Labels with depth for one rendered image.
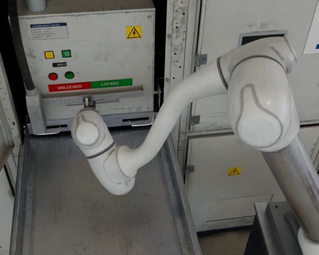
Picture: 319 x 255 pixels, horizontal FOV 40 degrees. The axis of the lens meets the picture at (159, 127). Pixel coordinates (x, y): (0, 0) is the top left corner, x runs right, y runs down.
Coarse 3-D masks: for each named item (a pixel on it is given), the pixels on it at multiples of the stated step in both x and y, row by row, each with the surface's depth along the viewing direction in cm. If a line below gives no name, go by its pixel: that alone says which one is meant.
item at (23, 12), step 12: (24, 0) 154; (48, 0) 154; (60, 0) 154; (72, 0) 155; (84, 0) 155; (96, 0) 155; (108, 0) 155; (120, 0) 155; (132, 0) 156; (144, 0) 156; (24, 12) 148; (36, 12) 148; (48, 12) 148; (60, 12) 148; (72, 12) 148; (84, 12) 148; (96, 12) 149; (108, 12) 149; (24, 84) 164
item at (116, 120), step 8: (136, 112) 182; (144, 112) 182; (152, 112) 183; (48, 120) 178; (56, 120) 178; (64, 120) 178; (104, 120) 181; (112, 120) 182; (120, 120) 183; (128, 120) 184; (136, 120) 184; (144, 120) 185; (48, 128) 179; (56, 128) 180; (64, 128) 181
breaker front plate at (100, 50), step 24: (24, 24) 148; (72, 24) 150; (96, 24) 152; (120, 24) 153; (144, 24) 155; (24, 48) 154; (48, 48) 155; (72, 48) 157; (96, 48) 158; (120, 48) 160; (144, 48) 162; (48, 72) 162; (96, 72) 166; (120, 72) 167; (144, 72) 169; (48, 96) 170; (144, 96) 177
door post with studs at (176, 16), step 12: (168, 0) 145; (180, 0) 146; (168, 12) 149; (180, 12) 149; (168, 24) 152; (180, 24) 152; (168, 36) 154; (180, 36) 155; (168, 48) 158; (180, 48) 159; (168, 60) 162; (180, 60) 163; (168, 72) 166; (180, 72) 166; (168, 84) 170
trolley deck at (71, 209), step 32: (64, 160) 173; (160, 160) 174; (64, 192) 161; (96, 192) 162; (128, 192) 162; (160, 192) 162; (32, 224) 151; (64, 224) 151; (96, 224) 152; (128, 224) 152; (160, 224) 152; (192, 224) 153
